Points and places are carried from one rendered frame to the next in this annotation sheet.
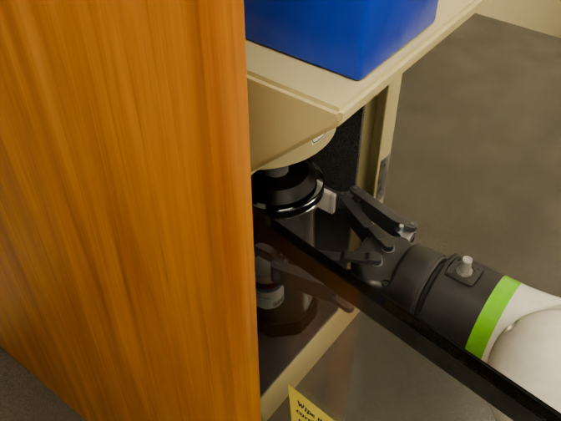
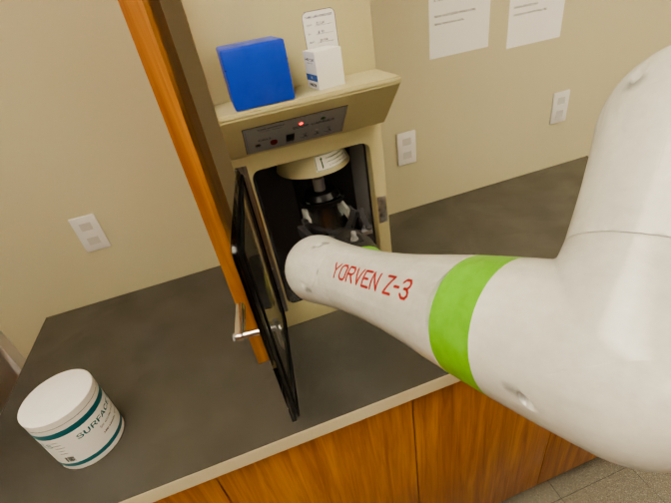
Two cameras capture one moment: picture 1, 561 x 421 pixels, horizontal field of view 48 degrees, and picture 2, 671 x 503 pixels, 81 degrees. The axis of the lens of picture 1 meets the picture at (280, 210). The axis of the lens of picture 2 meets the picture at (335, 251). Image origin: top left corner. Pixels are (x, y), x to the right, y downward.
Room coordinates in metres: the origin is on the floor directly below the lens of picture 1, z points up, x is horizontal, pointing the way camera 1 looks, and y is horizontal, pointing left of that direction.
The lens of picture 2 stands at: (-0.10, -0.56, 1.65)
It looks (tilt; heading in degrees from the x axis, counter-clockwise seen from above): 33 degrees down; 40
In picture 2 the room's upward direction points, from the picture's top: 10 degrees counter-clockwise
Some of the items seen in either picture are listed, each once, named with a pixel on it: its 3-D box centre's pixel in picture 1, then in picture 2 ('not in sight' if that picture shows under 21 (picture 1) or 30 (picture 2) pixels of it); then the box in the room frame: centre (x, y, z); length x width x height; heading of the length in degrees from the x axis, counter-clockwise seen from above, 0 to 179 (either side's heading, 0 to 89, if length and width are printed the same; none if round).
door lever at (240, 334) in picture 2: not in sight; (249, 319); (0.18, -0.10, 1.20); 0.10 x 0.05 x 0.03; 45
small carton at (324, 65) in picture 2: not in sight; (324, 67); (0.49, -0.11, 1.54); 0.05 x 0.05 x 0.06; 60
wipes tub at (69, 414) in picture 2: not in sight; (75, 418); (-0.07, 0.22, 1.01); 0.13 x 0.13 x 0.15
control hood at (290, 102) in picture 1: (386, 51); (310, 119); (0.46, -0.09, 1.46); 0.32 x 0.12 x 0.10; 142
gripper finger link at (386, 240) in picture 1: (363, 227); (350, 225); (0.52, -0.10, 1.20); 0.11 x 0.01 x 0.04; 25
